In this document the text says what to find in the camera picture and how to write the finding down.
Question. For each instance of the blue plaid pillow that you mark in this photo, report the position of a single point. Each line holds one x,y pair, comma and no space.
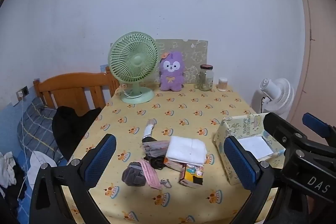
34,129

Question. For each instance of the yellow printed tablecloth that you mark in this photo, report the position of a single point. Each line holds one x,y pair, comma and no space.
183,108

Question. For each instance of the white cloth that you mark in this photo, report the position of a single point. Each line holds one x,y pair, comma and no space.
38,163

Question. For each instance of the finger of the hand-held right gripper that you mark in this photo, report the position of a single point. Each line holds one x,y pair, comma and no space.
281,129
316,124

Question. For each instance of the peach door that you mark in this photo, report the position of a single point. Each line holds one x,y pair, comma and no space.
323,56

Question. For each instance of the clear packet of masks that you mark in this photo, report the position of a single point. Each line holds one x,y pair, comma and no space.
156,147

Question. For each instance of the pink cartoon tissue packet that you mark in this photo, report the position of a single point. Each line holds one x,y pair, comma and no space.
173,164

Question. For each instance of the white clothing pile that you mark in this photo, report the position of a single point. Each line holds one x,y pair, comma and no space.
6,169

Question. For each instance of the white towel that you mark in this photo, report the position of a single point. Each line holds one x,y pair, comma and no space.
186,149

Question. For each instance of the green desk fan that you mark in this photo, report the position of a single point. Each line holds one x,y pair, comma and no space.
136,61

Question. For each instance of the yellow printed storage box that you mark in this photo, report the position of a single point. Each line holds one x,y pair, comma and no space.
236,127

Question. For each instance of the green tissue packet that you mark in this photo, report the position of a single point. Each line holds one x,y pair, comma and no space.
191,176

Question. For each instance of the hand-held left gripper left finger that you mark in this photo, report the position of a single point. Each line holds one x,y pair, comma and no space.
101,158

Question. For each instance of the printed cardboard panel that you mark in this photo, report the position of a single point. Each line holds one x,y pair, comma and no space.
195,56

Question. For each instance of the white paper sheet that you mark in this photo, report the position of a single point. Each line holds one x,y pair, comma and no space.
256,146

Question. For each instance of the dark clothing pile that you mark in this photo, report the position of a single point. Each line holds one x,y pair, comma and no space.
17,179

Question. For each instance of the purple plush toy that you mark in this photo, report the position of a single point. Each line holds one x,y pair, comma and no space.
170,79

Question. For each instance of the cotton swab container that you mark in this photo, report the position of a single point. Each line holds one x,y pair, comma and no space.
223,85

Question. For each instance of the glass jar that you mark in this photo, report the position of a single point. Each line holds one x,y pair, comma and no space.
206,79

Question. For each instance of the black clothing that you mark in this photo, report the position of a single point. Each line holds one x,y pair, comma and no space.
68,127

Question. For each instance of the white standing fan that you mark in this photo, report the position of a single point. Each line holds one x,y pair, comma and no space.
278,98

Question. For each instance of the wooden bed headboard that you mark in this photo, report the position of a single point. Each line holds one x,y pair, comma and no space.
71,85

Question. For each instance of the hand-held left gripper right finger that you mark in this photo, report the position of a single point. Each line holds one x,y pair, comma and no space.
240,163

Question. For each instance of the dark grey socks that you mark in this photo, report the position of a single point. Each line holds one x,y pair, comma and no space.
132,175

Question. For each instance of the pink face mask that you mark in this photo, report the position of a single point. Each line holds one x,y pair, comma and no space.
151,174

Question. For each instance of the black fabric bundle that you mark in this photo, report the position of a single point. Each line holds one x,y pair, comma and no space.
156,162

